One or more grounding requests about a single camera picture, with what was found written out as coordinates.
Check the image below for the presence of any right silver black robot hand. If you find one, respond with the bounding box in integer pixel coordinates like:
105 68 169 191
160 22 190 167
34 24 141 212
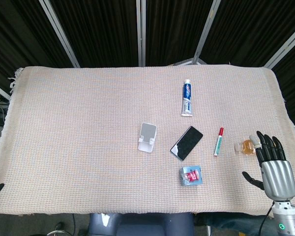
241 130 295 200

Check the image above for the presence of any small orange liquid bottle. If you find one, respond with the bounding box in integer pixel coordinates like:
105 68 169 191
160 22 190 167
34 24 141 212
234 139 257 155

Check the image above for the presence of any blue box with red packet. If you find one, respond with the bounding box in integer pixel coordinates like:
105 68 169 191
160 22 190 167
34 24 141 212
178 165 204 187

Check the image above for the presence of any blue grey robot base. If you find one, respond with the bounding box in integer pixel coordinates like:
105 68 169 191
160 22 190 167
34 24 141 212
89 212 195 236

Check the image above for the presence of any black smartphone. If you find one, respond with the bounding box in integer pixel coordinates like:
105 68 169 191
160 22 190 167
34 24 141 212
170 125 204 162

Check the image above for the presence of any white phone stand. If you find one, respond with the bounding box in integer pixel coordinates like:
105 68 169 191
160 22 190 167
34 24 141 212
138 122 158 153

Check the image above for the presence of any red and white pen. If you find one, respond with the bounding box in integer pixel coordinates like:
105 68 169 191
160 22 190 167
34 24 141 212
213 126 225 157

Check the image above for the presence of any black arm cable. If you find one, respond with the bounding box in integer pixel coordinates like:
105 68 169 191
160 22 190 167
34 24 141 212
258 206 274 236

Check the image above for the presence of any blue white toothpaste tube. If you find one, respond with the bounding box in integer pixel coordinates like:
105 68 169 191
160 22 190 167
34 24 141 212
180 79 195 117

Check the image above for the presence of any beige woven tablecloth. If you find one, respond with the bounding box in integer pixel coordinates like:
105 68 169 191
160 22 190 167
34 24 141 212
0 64 295 216

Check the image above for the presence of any black pleated curtain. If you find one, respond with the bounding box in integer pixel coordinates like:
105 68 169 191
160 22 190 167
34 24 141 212
0 0 295 138

